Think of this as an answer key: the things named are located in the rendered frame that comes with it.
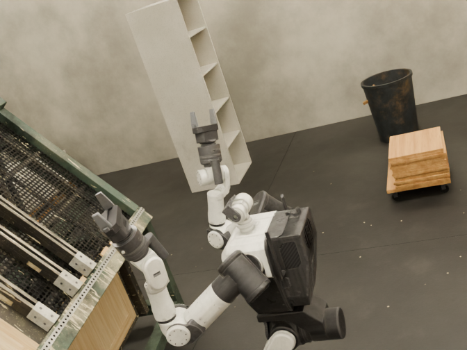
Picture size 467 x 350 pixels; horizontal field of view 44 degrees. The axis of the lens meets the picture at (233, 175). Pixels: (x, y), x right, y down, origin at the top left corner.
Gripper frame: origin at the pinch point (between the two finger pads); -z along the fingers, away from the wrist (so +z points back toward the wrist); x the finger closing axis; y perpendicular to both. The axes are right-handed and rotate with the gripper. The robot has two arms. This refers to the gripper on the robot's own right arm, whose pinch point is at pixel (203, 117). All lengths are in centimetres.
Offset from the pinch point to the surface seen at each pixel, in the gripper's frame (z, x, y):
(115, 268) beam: 76, -26, 119
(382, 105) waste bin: 17, -377, 123
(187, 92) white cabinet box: -31, -264, 281
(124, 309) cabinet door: 114, -52, 156
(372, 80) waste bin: -10, -404, 145
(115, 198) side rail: 42, -65, 161
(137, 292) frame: 108, -67, 160
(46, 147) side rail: 1, -38, 186
